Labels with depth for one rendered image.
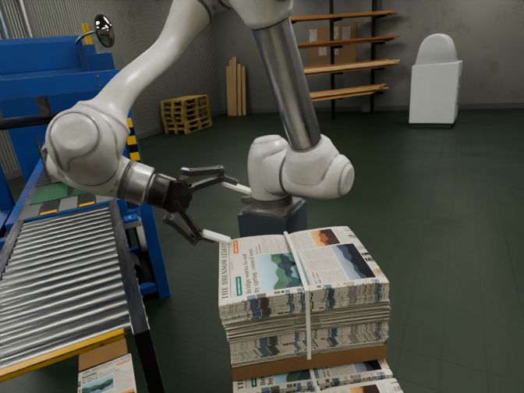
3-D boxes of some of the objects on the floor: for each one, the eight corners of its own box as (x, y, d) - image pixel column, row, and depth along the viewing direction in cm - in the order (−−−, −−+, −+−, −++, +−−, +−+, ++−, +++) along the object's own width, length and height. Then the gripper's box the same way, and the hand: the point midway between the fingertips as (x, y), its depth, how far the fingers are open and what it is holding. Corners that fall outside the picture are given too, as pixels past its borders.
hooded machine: (456, 120, 742) (465, 31, 683) (455, 127, 682) (465, 30, 623) (412, 120, 781) (418, 36, 722) (408, 127, 721) (412, 36, 661)
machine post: (44, 291, 282) (-31, 83, 227) (31, 295, 278) (-48, 85, 223) (45, 285, 289) (-27, 83, 234) (33, 288, 286) (-44, 84, 231)
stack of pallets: (190, 125, 997) (185, 95, 970) (213, 125, 963) (209, 94, 935) (163, 133, 907) (157, 101, 879) (187, 133, 873) (182, 100, 845)
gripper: (169, 132, 81) (258, 164, 86) (139, 228, 89) (222, 253, 93) (164, 139, 74) (260, 174, 79) (132, 242, 82) (222, 268, 86)
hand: (235, 215), depth 86 cm, fingers open, 13 cm apart
